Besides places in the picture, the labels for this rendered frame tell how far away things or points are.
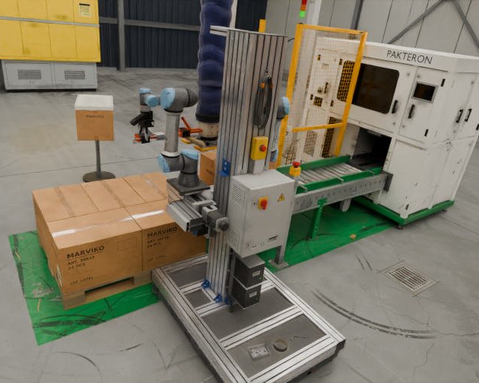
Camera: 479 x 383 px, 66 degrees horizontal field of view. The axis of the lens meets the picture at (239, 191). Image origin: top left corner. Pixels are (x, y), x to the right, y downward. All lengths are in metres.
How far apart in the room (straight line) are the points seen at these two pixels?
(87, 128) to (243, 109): 2.79
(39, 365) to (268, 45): 2.37
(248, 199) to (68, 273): 1.47
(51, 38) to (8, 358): 8.02
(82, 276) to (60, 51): 7.62
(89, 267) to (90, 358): 0.63
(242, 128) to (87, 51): 8.25
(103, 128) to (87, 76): 5.75
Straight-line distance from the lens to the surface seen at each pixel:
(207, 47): 2.93
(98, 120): 4.61
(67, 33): 10.06
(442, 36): 11.85
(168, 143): 2.35
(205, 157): 3.33
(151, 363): 2.73
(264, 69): 2.17
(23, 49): 9.95
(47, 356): 2.90
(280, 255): 3.57
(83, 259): 2.94
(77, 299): 3.14
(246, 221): 2.19
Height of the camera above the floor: 2.10
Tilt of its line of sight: 25 degrees down
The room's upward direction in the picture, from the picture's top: 7 degrees clockwise
